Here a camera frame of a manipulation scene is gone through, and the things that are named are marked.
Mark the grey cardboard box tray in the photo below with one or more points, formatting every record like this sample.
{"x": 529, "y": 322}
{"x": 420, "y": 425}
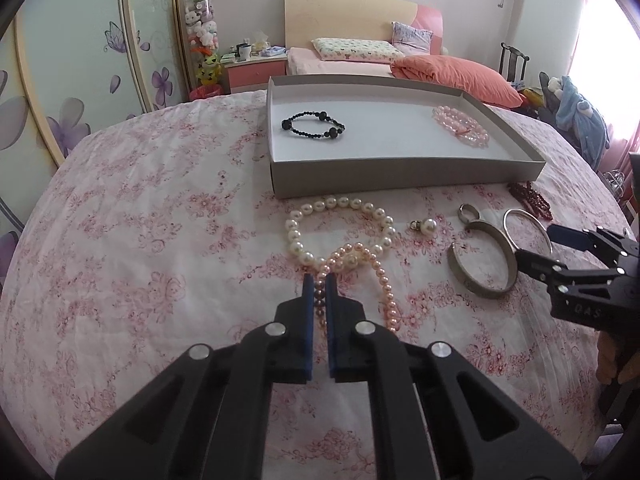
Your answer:
{"x": 380, "y": 135}

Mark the pale blue folded cloth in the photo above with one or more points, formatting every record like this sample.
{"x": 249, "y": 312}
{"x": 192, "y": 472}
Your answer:
{"x": 275, "y": 52}

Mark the bed with pink sheet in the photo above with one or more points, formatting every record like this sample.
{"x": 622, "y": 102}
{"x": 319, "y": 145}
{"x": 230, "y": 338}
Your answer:
{"x": 325, "y": 65}

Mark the dark and white mug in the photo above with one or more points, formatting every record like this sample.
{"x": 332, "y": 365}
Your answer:
{"x": 244, "y": 51}

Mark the tissue box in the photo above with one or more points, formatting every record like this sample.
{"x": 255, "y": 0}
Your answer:
{"x": 262, "y": 42}

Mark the orange duvet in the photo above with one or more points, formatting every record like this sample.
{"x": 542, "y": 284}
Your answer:
{"x": 460, "y": 75}

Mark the pink floral tablecloth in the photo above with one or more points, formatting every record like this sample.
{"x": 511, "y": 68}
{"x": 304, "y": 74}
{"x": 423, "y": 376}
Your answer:
{"x": 150, "y": 235}

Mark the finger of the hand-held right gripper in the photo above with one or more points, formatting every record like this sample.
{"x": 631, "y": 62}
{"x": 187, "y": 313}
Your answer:
{"x": 565, "y": 236}
{"x": 537, "y": 265}

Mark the thin silver bangle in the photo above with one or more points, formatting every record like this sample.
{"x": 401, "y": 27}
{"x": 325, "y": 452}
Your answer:
{"x": 522, "y": 210}

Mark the floral sliding door wardrobe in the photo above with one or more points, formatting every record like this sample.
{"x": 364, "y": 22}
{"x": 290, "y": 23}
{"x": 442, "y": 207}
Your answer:
{"x": 75, "y": 60}

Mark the colourful plush toy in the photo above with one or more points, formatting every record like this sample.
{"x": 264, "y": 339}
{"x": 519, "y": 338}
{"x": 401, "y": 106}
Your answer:
{"x": 531, "y": 99}

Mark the yellow plush toy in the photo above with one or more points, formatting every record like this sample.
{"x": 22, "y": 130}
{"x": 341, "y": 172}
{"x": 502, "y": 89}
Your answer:
{"x": 210, "y": 67}

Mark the dark grey chair back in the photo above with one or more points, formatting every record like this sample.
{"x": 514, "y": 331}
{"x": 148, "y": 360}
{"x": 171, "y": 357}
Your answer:
{"x": 547, "y": 95}

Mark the pale purple pillow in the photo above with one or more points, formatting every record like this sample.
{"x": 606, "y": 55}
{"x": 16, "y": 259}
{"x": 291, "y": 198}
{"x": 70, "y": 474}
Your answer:
{"x": 412, "y": 37}

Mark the clear tube of plush toys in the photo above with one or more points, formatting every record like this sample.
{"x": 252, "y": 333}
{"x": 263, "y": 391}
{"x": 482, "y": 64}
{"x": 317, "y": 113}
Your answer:
{"x": 200, "y": 15}

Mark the wide silver bangle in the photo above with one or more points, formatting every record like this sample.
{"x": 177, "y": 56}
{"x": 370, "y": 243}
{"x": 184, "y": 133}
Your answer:
{"x": 465, "y": 280}

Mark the black wooden chair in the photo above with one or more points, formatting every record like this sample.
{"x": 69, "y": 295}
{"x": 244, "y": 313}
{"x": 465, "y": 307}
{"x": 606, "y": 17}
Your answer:
{"x": 514, "y": 60}

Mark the white pearl pendant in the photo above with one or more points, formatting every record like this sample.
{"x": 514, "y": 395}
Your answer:
{"x": 427, "y": 227}

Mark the cream and pink headboard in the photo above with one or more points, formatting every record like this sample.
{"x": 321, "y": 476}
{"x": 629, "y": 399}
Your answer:
{"x": 350, "y": 15}

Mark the pink and cream nightstand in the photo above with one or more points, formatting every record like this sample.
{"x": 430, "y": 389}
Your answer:
{"x": 250, "y": 75}

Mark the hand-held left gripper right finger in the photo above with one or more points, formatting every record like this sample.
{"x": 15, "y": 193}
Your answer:
{"x": 332, "y": 330}

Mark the red plastic bag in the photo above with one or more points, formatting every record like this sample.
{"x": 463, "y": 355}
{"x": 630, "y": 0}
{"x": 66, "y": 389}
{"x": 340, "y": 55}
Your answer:
{"x": 205, "y": 92}

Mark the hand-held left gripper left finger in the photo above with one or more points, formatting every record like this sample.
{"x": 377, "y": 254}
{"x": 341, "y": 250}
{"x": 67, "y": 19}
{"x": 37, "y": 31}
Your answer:
{"x": 308, "y": 330}

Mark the person's right hand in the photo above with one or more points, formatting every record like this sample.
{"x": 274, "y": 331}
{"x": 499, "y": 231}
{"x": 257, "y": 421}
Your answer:
{"x": 612, "y": 360}

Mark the blue plush garment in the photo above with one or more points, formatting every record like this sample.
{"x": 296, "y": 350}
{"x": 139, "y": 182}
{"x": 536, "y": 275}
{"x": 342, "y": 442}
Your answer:
{"x": 582, "y": 120}

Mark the cream patterned pillow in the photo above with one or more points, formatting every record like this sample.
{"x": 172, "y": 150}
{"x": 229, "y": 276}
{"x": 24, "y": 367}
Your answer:
{"x": 355, "y": 50}

